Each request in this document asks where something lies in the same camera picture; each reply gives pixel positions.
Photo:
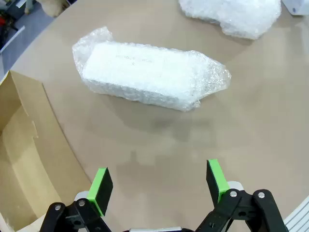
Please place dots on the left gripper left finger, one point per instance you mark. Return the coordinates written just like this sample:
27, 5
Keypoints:
101, 191

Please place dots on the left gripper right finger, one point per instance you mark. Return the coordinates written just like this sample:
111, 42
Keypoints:
214, 178

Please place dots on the long bubble-wrapped clock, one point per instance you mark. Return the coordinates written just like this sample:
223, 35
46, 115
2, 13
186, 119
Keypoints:
135, 70

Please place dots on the rounded bubble-wrapped clock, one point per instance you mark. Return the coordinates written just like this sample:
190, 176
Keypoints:
229, 14

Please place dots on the white unwrapped clock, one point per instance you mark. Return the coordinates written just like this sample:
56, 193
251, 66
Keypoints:
297, 7

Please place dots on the open brown cardboard box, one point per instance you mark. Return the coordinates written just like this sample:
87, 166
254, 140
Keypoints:
24, 145

